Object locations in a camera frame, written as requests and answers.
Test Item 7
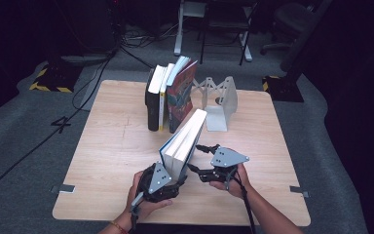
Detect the bundle of floor cables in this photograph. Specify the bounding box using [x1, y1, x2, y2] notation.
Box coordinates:
[120, 20, 183, 69]

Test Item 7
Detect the thick blue book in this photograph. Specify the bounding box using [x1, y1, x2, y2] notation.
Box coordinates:
[158, 108, 208, 183]

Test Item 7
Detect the person's left hand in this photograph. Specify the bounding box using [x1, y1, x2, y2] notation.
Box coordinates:
[124, 171, 173, 225]

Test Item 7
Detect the white desk frame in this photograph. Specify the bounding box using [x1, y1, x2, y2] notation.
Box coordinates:
[173, 0, 253, 63]

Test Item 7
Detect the orange wrist bracelet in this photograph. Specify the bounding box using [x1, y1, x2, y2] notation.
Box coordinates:
[109, 220, 129, 234]

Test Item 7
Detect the white expandable book rack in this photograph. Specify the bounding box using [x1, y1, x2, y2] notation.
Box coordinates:
[190, 75, 239, 133]

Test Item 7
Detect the person's right hand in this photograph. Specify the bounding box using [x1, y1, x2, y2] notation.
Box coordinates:
[208, 163, 252, 200]

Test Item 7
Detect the dark equipment cabinet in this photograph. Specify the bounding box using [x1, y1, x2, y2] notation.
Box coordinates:
[52, 0, 125, 66]

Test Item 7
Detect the black yellow striped stand base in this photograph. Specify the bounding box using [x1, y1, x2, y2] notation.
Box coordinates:
[261, 75, 305, 103]
[28, 62, 84, 94]

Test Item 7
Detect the grey tape piece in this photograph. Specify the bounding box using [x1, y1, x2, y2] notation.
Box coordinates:
[288, 184, 311, 199]
[50, 183, 77, 195]

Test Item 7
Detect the black book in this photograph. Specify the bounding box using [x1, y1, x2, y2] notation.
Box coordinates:
[144, 64, 168, 133]

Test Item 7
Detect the right hand-held gripper cable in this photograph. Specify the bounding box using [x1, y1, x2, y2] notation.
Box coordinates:
[224, 165, 258, 234]

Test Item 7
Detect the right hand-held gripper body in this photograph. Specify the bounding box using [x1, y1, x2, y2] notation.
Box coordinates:
[199, 145, 251, 183]

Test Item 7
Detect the left hand-held gripper cable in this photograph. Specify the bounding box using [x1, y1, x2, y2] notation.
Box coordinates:
[128, 190, 146, 234]

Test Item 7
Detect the long black floor cable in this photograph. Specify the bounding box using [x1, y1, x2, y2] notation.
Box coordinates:
[0, 48, 120, 204]

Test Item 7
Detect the dark office chair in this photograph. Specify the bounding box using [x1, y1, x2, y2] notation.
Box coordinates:
[259, 1, 317, 57]

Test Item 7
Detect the colourful illustrated book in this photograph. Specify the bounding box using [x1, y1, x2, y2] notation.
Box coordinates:
[165, 55, 199, 135]

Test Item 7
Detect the hand-held gripper cable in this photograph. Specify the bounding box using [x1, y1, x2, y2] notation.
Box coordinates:
[128, 190, 146, 234]
[224, 165, 258, 234]

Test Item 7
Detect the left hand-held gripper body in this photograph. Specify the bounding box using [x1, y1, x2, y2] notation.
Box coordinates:
[137, 161, 180, 204]

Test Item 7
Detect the black slanted stand pole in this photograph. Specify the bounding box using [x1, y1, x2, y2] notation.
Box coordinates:
[279, 0, 334, 74]

